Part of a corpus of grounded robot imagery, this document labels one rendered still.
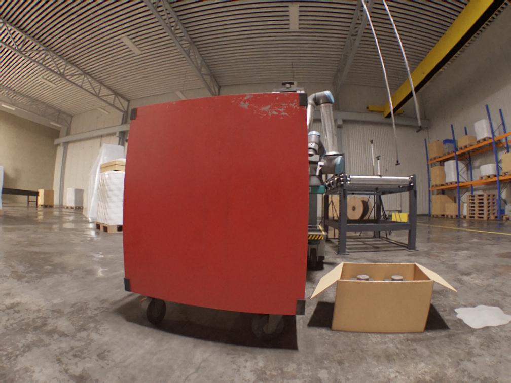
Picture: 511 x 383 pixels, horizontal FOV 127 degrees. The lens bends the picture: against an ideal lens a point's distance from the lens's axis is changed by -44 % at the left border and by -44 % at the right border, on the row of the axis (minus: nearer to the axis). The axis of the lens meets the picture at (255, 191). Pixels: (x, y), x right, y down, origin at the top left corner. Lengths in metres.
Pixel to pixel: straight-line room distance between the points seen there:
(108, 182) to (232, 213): 3.64
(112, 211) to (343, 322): 3.83
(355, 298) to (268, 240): 0.46
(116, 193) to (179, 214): 3.42
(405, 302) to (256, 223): 0.69
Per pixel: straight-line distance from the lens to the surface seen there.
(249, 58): 13.29
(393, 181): 2.90
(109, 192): 4.25
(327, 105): 2.08
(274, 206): 0.76
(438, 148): 13.99
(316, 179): 2.02
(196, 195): 0.82
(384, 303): 1.03
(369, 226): 2.79
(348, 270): 1.29
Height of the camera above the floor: 0.54
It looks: 4 degrees up
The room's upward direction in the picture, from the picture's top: 1 degrees clockwise
